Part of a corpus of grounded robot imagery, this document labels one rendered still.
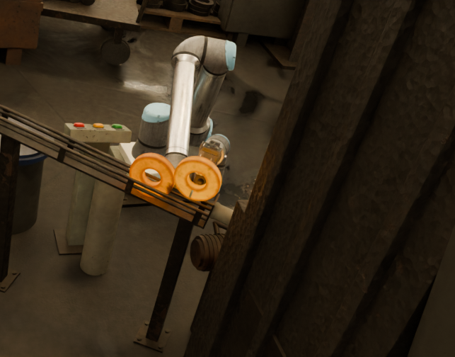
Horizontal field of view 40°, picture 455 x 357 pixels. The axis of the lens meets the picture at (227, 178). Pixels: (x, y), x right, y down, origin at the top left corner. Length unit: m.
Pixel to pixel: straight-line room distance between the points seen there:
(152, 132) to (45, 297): 0.96
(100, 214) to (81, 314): 0.40
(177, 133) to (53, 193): 0.95
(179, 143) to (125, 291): 0.70
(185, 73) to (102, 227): 0.69
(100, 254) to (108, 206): 0.25
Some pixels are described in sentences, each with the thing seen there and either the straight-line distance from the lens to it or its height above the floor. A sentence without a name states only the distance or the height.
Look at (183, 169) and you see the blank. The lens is 2.03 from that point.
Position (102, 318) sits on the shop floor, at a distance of 2.59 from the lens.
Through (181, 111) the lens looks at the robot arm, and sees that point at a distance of 2.43.
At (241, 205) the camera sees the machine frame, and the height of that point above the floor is 0.87.
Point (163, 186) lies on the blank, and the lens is 2.09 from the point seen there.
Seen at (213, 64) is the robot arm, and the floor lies 0.86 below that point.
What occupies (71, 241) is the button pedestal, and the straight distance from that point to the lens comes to 2.83.
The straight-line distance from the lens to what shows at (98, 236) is 2.59.
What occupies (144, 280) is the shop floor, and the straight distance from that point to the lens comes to 2.77.
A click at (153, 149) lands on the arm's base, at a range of 3.13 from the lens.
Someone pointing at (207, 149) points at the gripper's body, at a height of 0.83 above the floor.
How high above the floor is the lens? 1.91
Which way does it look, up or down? 33 degrees down
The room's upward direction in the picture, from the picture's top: 18 degrees clockwise
